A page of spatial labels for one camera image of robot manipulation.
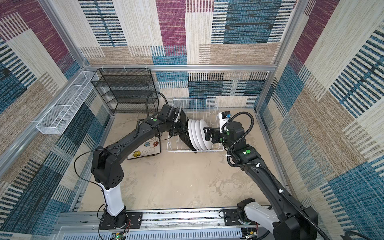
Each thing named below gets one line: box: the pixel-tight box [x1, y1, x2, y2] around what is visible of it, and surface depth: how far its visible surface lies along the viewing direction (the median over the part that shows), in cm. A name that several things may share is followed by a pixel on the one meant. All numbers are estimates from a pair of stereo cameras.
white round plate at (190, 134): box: [188, 119, 199, 150], surface depth 88 cm
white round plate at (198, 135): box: [194, 120, 205, 150], surface depth 89 cm
